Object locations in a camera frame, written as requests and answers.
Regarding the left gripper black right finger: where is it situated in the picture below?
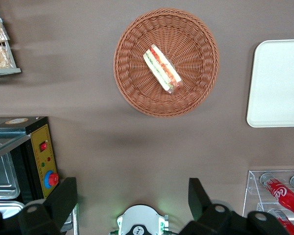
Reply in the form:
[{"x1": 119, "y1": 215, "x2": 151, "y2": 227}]
[{"x1": 178, "y1": 178, "x2": 291, "y2": 235}]

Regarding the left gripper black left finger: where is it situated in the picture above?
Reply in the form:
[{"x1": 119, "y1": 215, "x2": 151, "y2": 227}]
[{"x1": 0, "y1": 177, "x2": 78, "y2": 235}]

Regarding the triangle sandwich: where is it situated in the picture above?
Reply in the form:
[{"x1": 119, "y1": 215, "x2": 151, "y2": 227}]
[{"x1": 143, "y1": 44, "x2": 183, "y2": 95}]

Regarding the large brown wicker basket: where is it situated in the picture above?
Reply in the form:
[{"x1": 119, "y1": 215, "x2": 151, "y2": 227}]
[{"x1": 113, "y1": 7, "x2": 220, "y2": 118}]

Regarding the tray of packaged snacks right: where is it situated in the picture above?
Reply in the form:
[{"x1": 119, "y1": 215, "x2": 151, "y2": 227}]
[{"x1": 0, "y1": 0, "x2": 22, "y2": 79}]

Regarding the cream plastic tray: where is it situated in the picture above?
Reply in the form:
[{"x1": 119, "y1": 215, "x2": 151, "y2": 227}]
[{"x1": 246, "y1": 39, "x2": 294, "y2": 128}]

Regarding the clear acrylic bottle rack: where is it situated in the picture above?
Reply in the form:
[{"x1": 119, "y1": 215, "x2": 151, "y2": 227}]
[{"x1": 242, "y1": 170, "x2": 294, "y2": 235}]

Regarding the black food warmer appliance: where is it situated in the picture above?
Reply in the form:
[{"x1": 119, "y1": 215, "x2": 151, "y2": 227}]
[{"x1": 0, "y1": 116, "x2": 79, "y2": 235}]

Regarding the steel food pan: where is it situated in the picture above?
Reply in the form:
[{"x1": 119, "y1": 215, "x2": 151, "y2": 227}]
[
  {"x1": 0, "y1": 143, "x2": 21, "y2": 200},
  {"x1": 0, "y1": 201, "x2": 25, "y2": 220}
]

